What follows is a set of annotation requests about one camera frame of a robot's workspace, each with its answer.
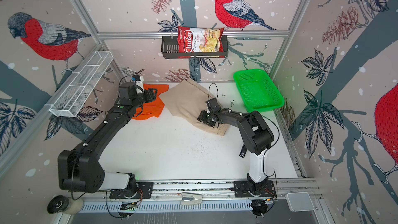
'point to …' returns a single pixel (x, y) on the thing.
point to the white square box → (299, 201)
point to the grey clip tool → (187, 198)
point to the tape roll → (60, 204)
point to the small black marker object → (243, 151)
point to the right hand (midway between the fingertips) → (198, 123)
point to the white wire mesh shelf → (69, 99)
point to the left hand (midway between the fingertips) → (152, 89)
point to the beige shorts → (186, 100)
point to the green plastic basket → (259, 92)
